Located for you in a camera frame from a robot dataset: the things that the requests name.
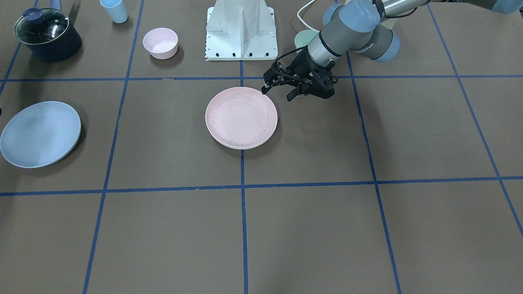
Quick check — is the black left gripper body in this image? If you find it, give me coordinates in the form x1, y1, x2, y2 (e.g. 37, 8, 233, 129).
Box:
286, 48, 337, 99

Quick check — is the pink plate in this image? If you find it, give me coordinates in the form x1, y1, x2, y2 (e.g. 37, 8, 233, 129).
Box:
204, 86, 278, 141

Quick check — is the blue plate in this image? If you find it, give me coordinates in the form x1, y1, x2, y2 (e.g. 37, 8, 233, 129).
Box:
1, 101, 81, 169

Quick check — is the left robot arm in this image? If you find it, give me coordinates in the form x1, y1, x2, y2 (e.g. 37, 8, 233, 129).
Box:
261, 0, 429, 102

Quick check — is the green bowl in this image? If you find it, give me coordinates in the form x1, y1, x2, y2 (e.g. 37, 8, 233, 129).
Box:
294, 29, 319, 49

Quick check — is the cream plate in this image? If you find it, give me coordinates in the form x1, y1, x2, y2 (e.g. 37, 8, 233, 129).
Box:
211, 131, 275, 149

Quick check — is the pink bowl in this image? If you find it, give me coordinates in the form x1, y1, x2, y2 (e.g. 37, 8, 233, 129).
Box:
142, 27, 178, 60

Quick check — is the blue cup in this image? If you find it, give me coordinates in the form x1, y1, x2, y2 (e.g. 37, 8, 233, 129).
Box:
100, 0, 128, 24

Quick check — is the dark pot with glass lid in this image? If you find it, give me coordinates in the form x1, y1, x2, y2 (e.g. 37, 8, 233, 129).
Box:
13, 0, 83, 62

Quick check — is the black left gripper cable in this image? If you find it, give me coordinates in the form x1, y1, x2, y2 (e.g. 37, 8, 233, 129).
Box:
270, 46, 311, 82

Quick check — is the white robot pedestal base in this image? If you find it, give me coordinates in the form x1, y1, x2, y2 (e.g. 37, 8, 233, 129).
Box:
204, 0, 278, 61

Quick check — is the white toaster cable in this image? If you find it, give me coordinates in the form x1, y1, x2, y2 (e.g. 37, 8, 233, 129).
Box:
297, 0, 323, 33

